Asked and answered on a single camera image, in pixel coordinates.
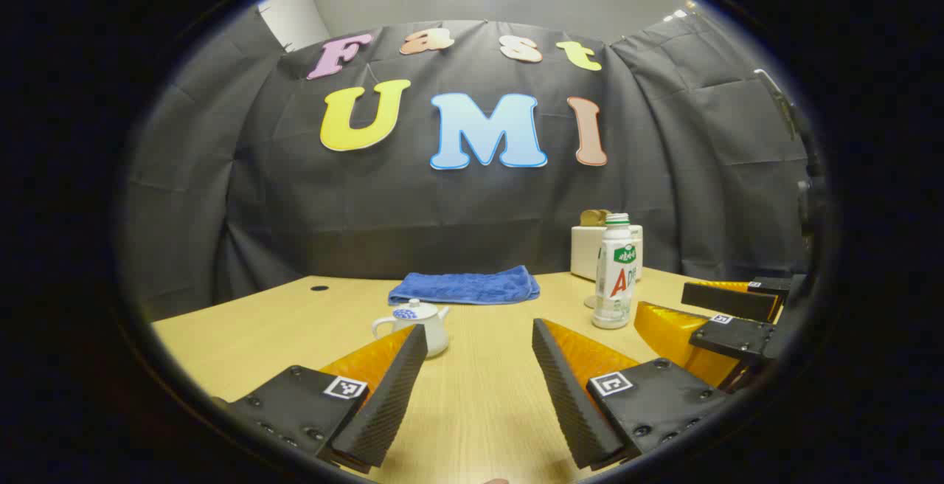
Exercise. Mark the white plastic water bottle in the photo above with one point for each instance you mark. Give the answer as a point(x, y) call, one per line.
point(613, 285)

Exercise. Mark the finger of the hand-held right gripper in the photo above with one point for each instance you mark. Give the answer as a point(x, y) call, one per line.
point(726, 302)
point(730, 336)

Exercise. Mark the brown bread slice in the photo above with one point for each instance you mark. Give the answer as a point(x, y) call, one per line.
point(592, 217)

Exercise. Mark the white blue-patterned teacup lid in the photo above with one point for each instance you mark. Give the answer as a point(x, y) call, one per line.
point(413, 312)

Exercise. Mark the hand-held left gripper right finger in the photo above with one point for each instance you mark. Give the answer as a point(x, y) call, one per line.
point(564, 395)

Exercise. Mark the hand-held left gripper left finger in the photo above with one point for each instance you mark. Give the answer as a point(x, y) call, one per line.
point(391, 395)

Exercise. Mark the white teacup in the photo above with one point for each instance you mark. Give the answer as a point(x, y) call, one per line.
point(435, 333)

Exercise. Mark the small ceiling light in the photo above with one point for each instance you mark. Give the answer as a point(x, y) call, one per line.
point(678, 13)

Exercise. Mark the blue towel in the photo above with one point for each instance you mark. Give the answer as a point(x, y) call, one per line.
point(464, 286)

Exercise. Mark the white toaster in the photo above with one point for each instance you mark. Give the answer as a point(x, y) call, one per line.
point(585, 251)

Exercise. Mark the black backdrop cloth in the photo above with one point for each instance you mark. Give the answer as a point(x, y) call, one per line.
point(442, 211)

